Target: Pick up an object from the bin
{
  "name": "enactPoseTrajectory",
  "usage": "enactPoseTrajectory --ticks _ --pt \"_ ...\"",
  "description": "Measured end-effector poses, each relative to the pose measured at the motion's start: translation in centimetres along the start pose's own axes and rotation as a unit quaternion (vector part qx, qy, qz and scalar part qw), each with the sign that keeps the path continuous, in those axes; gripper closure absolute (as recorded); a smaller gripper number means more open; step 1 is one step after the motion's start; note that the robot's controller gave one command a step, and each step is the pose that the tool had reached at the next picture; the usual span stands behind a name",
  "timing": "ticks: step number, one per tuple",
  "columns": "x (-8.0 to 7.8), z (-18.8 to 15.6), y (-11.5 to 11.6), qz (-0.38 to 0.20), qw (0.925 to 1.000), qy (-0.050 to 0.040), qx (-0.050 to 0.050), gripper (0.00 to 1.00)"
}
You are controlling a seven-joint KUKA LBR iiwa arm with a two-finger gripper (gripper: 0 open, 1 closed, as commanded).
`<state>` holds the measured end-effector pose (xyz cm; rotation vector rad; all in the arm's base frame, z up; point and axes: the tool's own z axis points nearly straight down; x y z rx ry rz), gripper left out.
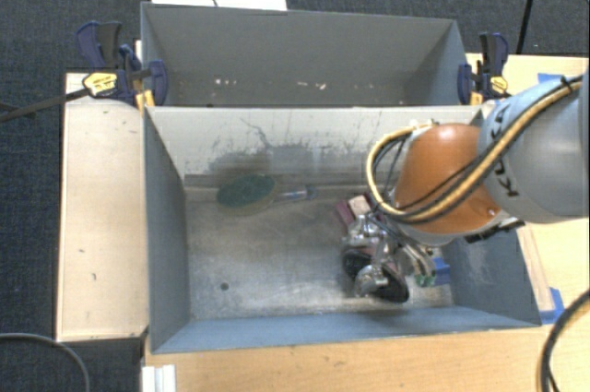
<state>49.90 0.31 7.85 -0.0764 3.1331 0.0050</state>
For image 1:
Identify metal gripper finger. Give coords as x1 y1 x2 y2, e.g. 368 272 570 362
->
353 261 391 298
341 218 382 255

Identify black sunglasses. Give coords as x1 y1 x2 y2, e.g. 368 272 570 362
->
339 243 411 304

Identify grey metal bin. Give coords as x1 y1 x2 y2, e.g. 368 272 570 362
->
139 1 543 355

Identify green round dish brush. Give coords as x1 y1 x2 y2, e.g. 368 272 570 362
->
216 173 319 217

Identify pale wood board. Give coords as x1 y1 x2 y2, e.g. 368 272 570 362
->
54 71 151 343

